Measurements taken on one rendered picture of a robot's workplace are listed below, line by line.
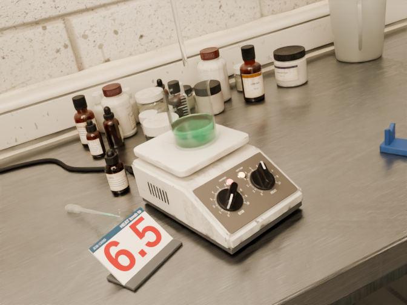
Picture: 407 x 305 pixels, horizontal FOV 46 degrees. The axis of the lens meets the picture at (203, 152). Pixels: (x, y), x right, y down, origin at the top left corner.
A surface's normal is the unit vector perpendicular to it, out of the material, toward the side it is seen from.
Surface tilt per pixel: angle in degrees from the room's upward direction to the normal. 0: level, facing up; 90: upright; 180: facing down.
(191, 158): 0
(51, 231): 0
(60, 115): 90
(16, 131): 90
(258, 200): 30
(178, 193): 90
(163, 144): 0
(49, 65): 90
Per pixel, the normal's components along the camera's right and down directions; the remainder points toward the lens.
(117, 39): 0.42, 0.34
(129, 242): 0.38, -0.59
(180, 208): -0.76, 0.40
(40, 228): -0.18, -0.88
